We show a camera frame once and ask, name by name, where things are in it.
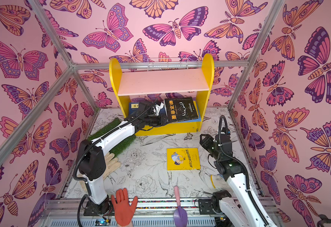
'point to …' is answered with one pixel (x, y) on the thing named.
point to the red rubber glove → (123, 211)
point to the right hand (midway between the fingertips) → (203, 134)
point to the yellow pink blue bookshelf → (162, 101)
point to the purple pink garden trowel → (179, 216)
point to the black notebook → (179, 109)
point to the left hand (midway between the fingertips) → (173, 119)
